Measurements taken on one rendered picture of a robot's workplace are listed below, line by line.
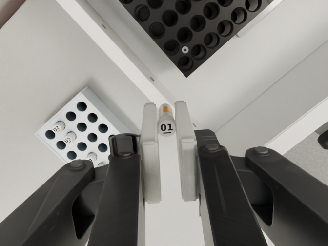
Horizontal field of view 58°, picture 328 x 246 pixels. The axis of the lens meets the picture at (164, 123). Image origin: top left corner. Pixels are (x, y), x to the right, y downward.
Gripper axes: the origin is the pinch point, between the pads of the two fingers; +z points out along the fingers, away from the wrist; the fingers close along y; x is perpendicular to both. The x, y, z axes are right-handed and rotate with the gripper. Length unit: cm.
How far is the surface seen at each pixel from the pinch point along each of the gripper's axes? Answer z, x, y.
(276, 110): 11.3, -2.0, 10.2
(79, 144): 21.9, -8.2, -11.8
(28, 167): 24.3, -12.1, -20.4
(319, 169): 100, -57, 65
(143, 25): 10.3, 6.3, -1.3
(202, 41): 10.4, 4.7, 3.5
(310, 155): 100, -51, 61
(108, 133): 20.8, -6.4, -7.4
